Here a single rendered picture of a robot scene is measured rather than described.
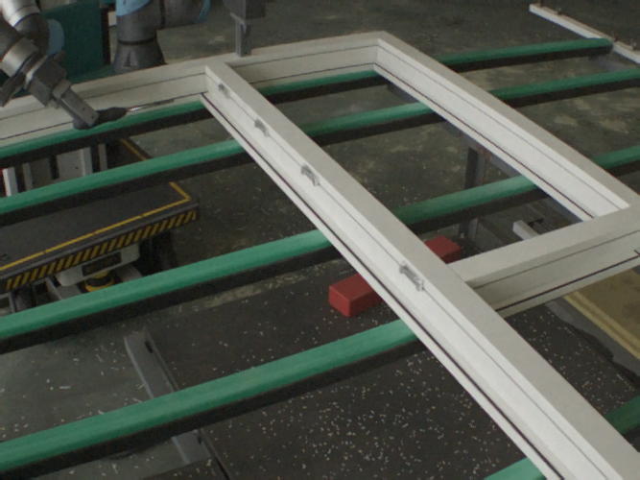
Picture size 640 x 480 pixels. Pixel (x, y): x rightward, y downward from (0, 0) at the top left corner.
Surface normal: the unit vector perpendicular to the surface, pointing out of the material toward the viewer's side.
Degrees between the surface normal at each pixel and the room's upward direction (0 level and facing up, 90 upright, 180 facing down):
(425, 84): 90
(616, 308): 0
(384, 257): 90
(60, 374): 0
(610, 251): 90
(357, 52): 90
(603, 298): 0
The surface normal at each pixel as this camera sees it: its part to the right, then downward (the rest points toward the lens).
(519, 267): 0.46, 0.51
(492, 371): -0.89, 0.24
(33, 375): 0.03, -0.82
